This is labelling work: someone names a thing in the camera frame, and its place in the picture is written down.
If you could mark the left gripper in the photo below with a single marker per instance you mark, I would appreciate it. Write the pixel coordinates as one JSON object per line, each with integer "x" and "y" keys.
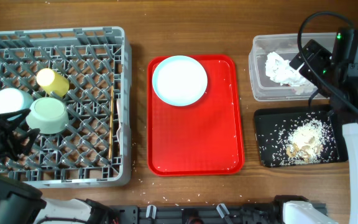
{"x": 10, "y": 142}

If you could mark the light blue bowl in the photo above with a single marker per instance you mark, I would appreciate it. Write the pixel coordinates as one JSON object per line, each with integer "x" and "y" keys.
{"x": 12, "y": 100}

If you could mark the green bowl with food scraps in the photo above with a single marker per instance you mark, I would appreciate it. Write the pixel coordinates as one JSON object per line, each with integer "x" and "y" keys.
{"x": 49, "y": 115}

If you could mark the yellow plastic cup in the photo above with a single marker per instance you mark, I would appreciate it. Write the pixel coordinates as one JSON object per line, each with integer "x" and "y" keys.
{"x": 52, "y": 81}

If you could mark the white napkin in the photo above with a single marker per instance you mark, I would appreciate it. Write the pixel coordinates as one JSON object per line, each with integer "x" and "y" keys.
{"x": 279, "y": 71}

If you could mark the wooden chopstick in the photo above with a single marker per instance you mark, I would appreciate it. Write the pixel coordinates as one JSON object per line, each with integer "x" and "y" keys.
{"x": 111, "y": 123}

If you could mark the white plastic fork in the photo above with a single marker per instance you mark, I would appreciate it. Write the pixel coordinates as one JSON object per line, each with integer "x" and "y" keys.
{"x": 119, "y": 130}

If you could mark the light blue plate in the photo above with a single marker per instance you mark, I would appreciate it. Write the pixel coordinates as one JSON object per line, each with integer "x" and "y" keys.
{"x": 179, "y": 80}

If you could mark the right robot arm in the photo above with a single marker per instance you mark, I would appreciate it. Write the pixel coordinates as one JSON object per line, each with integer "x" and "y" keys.
{"x": 350, "y": 130}

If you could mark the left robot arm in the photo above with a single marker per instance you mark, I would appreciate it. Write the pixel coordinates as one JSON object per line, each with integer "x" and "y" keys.
{"x": 23, "y": 203}

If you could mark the grey dishwasher rack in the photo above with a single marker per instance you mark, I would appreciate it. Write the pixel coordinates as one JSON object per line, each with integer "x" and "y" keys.
{"x": 92, "y": 59}

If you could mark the spilled rice and food scraps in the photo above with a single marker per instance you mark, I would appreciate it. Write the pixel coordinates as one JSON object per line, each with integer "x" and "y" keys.
{"x": 306, "y": 143}

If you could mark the clear plastic bin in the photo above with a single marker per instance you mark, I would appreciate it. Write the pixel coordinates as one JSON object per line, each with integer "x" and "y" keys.
{"x": 263, "y": 88}

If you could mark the black plastic bin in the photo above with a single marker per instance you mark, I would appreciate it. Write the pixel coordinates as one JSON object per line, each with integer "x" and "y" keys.
{"x": 266, "y": 124}

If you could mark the red plastic tray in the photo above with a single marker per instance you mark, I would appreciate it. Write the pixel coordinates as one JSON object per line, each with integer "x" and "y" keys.
{"x": 204, "y": 138}

